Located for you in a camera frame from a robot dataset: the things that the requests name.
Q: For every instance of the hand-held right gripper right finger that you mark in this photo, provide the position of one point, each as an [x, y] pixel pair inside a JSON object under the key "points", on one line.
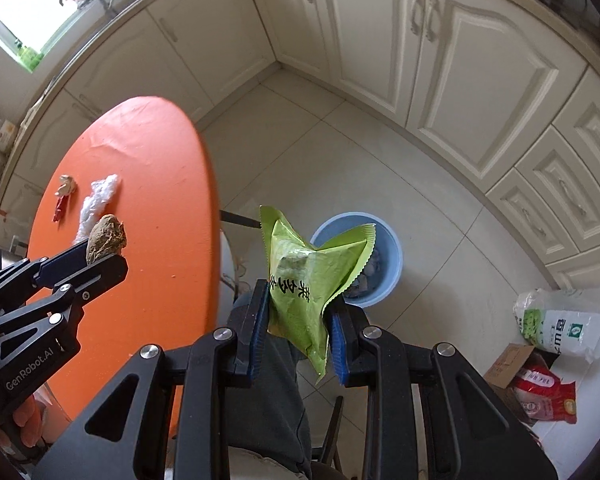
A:
{"points": [[337, 350]]}

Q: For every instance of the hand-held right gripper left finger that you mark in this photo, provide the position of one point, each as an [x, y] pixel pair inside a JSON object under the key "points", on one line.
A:
{"points": [[257, 355]]}

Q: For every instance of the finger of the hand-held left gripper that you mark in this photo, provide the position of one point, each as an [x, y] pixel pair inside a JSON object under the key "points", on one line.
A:
{"points": [[60, 262], [100, 275]]}

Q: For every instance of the brown paper ball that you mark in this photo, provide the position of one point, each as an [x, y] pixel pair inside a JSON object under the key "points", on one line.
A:
{"points": [[107, 237]]}

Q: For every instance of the red white printed wrapper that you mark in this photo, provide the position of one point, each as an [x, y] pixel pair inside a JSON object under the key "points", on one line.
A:
{"points": [[62, 197]]}

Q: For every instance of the lime green snack bag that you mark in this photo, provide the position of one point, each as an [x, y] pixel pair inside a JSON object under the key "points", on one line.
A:
{"points": [[305, 280]]}

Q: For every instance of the heap of mixed wrappers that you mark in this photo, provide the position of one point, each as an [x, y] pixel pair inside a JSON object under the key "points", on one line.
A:
{"points": [[370, 275]]}

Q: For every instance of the blue plastic bucket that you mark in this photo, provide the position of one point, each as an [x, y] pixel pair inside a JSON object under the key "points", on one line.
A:
{"points": [[385, 270]]}

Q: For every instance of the person's left hand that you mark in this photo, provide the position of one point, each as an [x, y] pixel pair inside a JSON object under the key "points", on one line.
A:
{"points": [[29, 422]]}

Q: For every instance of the grey green trousers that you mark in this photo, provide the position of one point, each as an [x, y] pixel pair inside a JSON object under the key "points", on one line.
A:
{"points": [[270, 410]]}

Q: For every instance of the round orange table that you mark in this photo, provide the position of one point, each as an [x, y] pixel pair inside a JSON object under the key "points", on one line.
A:
{"points": [[155, 185]]}

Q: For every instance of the large glass jar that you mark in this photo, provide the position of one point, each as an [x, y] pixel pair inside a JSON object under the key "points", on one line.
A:
{"points": [[4, 134]]}

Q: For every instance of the cardboard box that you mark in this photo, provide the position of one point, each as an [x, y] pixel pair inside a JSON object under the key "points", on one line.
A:
{"points": [[505, 365]]}

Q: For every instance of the green dish soap bottle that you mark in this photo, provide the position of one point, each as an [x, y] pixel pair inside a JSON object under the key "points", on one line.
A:
{"points": [[29, 59]]}

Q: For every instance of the red rice bag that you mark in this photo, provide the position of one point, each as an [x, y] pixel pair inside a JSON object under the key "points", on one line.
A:
{"points": [[545, 394]]}

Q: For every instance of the white green rice bag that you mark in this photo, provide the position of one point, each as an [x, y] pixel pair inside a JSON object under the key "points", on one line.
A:
{"points": [[560, 322]]}

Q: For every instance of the cream base cabinets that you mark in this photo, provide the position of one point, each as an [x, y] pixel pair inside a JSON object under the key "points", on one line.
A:
{"points": [[480, 60]]}

